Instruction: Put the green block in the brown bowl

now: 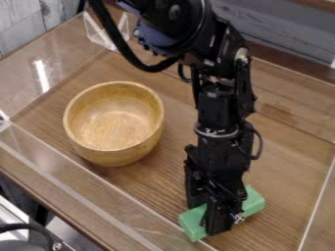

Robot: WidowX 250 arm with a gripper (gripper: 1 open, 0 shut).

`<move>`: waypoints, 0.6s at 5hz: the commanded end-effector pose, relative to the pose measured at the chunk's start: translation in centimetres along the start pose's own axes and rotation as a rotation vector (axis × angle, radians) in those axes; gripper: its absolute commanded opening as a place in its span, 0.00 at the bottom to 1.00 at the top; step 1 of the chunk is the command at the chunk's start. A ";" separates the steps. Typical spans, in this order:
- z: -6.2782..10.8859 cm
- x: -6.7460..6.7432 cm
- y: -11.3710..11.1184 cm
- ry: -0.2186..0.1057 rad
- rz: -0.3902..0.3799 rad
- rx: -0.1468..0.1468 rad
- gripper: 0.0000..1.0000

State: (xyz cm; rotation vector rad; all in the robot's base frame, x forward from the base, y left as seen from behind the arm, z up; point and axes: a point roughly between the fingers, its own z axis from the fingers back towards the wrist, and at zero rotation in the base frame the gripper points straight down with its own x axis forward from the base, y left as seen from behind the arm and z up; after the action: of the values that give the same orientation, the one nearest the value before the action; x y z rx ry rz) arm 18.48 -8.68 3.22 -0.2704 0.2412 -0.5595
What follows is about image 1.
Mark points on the clear acrylic tray wall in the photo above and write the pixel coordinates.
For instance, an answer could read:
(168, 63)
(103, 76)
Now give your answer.
(97, 209)

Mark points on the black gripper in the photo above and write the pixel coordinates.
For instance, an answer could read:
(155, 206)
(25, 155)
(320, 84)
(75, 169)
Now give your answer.
(213, 167)

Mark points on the clear acrylic corner bracket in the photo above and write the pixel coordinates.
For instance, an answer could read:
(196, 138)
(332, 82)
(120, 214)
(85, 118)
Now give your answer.
(97, 35)

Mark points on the green rectangular block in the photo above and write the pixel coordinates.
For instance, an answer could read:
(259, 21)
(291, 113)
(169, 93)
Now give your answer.
(255, 201)

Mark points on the black metal frame with bolt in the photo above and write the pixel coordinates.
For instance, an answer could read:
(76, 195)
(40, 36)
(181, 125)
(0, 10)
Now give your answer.
(55, 235)

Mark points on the brown wooden bowl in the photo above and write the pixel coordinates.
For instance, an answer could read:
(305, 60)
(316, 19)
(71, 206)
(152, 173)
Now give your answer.
(113, 122)

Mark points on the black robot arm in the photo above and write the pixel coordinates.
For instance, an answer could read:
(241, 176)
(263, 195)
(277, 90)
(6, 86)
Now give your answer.
(184, 31)

